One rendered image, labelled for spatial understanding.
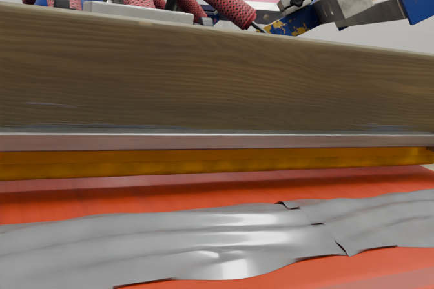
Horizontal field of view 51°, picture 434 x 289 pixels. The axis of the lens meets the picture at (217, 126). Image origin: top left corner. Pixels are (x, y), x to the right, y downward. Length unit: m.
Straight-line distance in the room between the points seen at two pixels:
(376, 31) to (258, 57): 2.79
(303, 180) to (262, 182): 0.04
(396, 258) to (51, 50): 0.21
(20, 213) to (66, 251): 0.06
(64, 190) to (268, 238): 0.13
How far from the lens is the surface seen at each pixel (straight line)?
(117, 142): 0.26
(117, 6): 0.55
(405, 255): 0.26
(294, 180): 0.35
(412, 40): 2.88
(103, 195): 0.28
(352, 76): 0.35
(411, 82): 0.40
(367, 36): 3.13
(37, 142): 0.26
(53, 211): 0.26
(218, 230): 0.23
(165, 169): 0.30
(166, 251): 0.21
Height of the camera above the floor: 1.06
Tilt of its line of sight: 11 degrees down
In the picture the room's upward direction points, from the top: 7 degrees clockwise
